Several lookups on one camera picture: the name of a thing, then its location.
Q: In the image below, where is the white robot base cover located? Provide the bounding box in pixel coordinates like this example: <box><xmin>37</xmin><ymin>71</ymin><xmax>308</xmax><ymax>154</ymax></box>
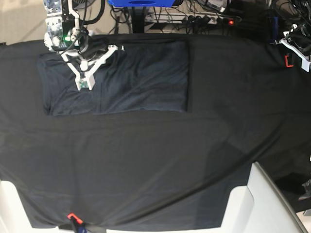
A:
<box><xmin>221</xmin><ymin>162</ymin><xmax>307</xmax><ymax>233</ymax></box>

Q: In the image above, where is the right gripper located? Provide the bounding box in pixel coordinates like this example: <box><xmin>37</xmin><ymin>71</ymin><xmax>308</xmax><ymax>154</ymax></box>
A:
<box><xmin>43</xmin><ymin>27</ymin><xmax>124</xmax><ymax>91</ymax></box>

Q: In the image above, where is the white power strip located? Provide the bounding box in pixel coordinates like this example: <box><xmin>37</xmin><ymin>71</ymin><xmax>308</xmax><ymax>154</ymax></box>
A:
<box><xmin>145</xmin><ymin>12</ymin><xmax>240</xmax><ymax>26</ymax></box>

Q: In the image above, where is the red black clamp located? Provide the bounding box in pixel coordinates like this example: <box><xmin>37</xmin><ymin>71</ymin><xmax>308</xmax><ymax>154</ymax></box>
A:
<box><xmin>285</xmin><ymin>53</ymin><xmax>294</xmax><ymax>68</ymax></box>
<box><xmin>67</xmin><ymin>213</ymin><xmax>88</xmax><ymax>233</ymax></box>

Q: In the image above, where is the metal table leg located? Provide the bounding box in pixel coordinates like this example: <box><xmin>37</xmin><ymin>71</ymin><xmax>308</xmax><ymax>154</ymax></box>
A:
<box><xmin>129</xmin><ymin>7</ymin><xmax>150</xmax><ymax>33</ymax></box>

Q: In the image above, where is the red black clamp bottom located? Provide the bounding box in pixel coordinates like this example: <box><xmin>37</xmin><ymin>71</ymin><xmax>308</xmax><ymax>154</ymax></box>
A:
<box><xmin>67</xmin><ymin>213</ymin><xmax>88</xmax><ymax>233</ymax></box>

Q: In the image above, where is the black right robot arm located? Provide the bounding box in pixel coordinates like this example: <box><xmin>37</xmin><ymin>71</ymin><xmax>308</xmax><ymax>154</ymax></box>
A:
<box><xmin>43</xmin><ymin>0</ymin><xmax>124</xmax><ymax>90</ymax></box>

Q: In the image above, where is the red black clamp right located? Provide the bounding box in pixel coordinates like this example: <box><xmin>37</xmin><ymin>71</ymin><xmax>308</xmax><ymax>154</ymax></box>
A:
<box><xmin>285</xmin><ymin>53</ymin><xmax>294</xmax><ymax>68</ymax></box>

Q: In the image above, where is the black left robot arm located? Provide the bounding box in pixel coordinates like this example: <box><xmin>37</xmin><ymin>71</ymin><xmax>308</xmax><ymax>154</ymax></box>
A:
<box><xmin>269</xmin><ymin>0</ymin><xmax>311</xmax><ymax>73</ymax></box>

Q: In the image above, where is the blue plastic bin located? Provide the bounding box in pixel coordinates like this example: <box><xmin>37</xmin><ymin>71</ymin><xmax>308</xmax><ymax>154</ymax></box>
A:
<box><xmin>107</xmin><ymin>0</ymin><xmax>183</xmax><ymax>7</ymax></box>

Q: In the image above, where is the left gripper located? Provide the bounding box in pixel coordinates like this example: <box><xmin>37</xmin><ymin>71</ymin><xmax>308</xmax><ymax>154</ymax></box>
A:
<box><xmin>278</xmin><ymin>24</ymin><xmax>311</xmax><ymax>72</ymax></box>

